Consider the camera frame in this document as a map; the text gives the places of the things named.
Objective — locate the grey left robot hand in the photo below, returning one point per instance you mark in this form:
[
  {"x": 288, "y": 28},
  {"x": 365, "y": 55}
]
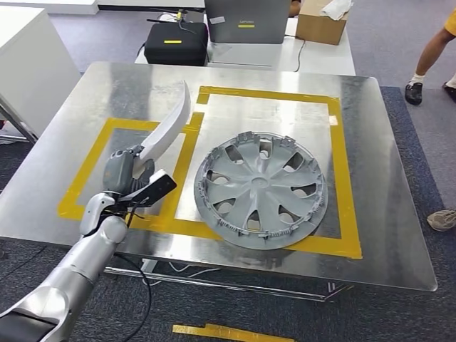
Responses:
[{"x": 121, "y": 172}]

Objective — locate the white curved plastic part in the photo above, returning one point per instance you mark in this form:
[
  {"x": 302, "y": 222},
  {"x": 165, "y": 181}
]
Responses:
[{"x": 167, "y": 132}]

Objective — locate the steel workbench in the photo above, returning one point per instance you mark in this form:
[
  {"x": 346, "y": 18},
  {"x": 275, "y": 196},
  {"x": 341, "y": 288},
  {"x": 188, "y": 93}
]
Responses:
[{"x": 374, "y": 189}]

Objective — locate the black carry case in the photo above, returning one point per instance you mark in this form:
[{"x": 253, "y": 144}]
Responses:
[{"x": 178, "y": 54}]

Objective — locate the white cabinet desk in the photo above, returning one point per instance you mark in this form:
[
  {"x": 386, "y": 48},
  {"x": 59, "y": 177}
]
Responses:
[{"x": 35, "y": 61}]

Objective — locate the grey wheel hubcap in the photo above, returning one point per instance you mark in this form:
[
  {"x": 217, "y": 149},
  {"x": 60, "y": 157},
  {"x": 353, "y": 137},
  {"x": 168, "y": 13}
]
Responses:
[{"x": 260, "y": 189}]

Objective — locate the yellow floor tape corner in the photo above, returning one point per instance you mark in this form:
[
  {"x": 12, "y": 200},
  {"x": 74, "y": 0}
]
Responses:
[{"x": 214, "y": 331}]

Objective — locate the grey laptop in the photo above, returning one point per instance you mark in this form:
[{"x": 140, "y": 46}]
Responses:
[{"x": 249, "y": 14}]

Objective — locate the person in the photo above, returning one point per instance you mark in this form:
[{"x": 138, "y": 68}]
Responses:
[
  {"x": 294, "y": 7},
  {"x": 431, "y": 52},
  {"x": 443, "y": 219}
]

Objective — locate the brown cardboard box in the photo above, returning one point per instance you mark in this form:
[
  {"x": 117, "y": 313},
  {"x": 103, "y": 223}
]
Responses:
[{"x": 313, "y": 28}]

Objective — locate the white packing paper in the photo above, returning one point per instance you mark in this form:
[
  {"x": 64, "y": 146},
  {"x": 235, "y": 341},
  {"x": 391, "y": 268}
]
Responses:
[{"x": 337, "y": 8}]

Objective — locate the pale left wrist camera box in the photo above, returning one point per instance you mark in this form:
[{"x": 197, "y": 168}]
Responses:
[{"x": 160, "y": 186}]

